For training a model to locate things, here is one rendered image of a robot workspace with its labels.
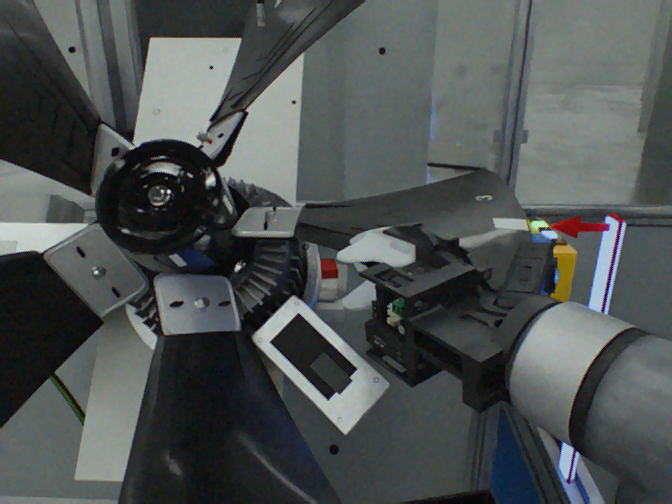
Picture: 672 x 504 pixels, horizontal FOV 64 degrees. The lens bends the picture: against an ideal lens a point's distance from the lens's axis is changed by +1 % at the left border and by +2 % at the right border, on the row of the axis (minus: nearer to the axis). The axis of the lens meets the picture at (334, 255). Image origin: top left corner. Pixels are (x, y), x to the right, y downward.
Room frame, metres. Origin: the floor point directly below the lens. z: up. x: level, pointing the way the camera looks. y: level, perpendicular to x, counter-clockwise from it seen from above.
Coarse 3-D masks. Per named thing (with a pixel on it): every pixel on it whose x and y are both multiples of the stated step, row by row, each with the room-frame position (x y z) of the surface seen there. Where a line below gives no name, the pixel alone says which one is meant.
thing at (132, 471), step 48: (192, 336) 0.44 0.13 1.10; (240, 336) 0.47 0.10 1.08; (192, 384) 0.40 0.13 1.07; (240, 384) 0.43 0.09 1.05; (144, 432) 0.36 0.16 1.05; (192, 432) 0.37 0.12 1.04; (240, 432) 0.40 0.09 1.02; (288, 432) 0.42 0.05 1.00; (144, 480) 0.33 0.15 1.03; (192, 480) 0.35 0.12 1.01; (240, 480) 0.36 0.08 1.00; (288, 480) 0.39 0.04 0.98
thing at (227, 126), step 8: (240, 112) 0.58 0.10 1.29; (224, 120) 0.60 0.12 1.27; (232, 120) 0.58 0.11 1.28; (216, 128) 0.62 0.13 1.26; (224, 128) 0.59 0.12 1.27; (232, 128) 0.56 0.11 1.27; (208, 136) 0.62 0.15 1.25; (216, 136) 0.59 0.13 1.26; (224, 136) 0.55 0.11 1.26; (200, 144) 0.62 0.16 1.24; (208, 144) 0.59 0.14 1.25; (216, 144) 0.56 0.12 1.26; (208, 152) 0.57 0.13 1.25; (216, 152) 0.54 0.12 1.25
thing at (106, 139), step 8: (104, 128) 0.57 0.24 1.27; (96, 136) 0.57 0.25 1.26; (104, 136) 0.57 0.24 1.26; (112, 136) 0.56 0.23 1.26; (120, 136) 0.56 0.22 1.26; (96, 144) 0.58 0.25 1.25; (104, 144) 0.57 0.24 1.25; (112, 144) 0.57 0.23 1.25; (120, 144) 0.56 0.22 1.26; (128, 144) 0.55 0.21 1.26; (96, 152) 0.58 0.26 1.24; (104, 152) 0.57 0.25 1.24; (120, 152) 0.56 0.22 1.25; (96, 160) 0.58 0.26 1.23; (104, 160) 0.58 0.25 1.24; (112, 160) 0.57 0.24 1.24; (96, 168) 0.58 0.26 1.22; (104, 168) 0.58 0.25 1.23; (96, 176) 0.59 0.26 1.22; (96, 184) 0.59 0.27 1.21
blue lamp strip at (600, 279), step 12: (612, 228) 0.51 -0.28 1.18; (612, 240) 0.50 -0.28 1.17; (600, 252) 0.52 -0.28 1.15; (600, 264) 0.52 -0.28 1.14; (600, 276) 0.51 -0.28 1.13; (600, 288) 0.51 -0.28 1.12; (600, 300) 0.50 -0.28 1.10; (564, 444) 0.52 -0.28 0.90; (564, 456) 0.51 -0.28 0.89; (564, 468) 0.51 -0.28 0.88
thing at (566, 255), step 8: (528, 224) 0.85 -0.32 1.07; (536, 232) 0.81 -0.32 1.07; (560, 248) 0.74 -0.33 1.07; (568, 248) 0.74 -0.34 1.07; (560, 256) 0.73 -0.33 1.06; (568, 256) 0.73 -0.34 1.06; (576, 256) 0.73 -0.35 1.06; (560, 264) 0.73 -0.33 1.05; (568, 264) 0.73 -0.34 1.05; (560, 272) 0.73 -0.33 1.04; (568, 272) 0.73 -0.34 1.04; (560, 280) 0.73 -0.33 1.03; (568, 280) 0.73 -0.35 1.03; (560, 288) 0.73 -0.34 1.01; (568, 288) 0.73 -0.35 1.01; (552, 296) 0.73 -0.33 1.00; (560, 296) 0.73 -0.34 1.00; (568, 296) 0.73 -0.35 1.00
